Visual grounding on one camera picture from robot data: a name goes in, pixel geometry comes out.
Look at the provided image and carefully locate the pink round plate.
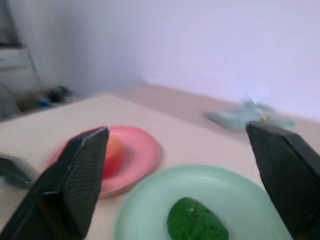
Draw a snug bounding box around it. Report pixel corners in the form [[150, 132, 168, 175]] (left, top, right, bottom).
[[48, 125, 161, 199]]

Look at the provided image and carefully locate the dark green leafy vegetable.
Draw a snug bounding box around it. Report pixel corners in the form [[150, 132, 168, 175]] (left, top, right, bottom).
[[166, 197, 230, 240]]

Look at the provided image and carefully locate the dark clutter on floor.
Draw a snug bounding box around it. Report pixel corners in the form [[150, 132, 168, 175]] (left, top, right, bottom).
[[17, 85, 72, 111]]

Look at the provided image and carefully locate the red peach fruit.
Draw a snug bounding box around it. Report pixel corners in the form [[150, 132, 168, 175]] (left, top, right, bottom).
[[102, 136, 121, 179]]

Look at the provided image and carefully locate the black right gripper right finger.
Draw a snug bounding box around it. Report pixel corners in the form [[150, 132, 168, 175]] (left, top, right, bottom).
[[245, 121, 320, 240]]

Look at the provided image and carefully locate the grey shelf furniture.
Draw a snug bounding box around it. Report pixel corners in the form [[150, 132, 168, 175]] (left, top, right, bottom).
[[0, 0, 42, 118]]

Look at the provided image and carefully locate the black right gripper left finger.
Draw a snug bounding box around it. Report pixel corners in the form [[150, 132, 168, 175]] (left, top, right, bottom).
[[0, 126, 110, 240]]

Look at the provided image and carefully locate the green round plate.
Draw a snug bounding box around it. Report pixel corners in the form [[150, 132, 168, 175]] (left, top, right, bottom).
[[114, 165, 294, 240]]

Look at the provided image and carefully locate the crumpled light blue cloth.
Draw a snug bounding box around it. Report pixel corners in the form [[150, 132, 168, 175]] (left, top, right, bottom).
[[205, 99, 296, 131]]

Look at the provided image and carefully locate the grey blue object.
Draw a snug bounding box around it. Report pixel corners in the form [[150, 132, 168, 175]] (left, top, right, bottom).
[[0, 153, 35, 189]]

